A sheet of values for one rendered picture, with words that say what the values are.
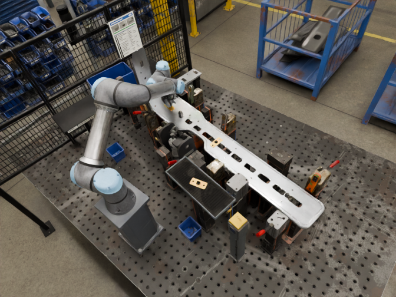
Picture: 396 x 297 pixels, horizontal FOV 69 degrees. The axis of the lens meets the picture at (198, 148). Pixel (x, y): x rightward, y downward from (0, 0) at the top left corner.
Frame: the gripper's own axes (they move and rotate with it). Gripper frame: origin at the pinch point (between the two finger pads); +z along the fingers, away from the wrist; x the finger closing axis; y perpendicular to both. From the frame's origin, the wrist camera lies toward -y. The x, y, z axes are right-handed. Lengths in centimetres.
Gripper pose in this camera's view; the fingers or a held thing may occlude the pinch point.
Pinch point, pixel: (169, 104)
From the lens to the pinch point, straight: 203.8
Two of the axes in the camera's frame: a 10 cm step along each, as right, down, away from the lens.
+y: 6.7, 5.5, -4.9
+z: 0.8, 6.0, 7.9
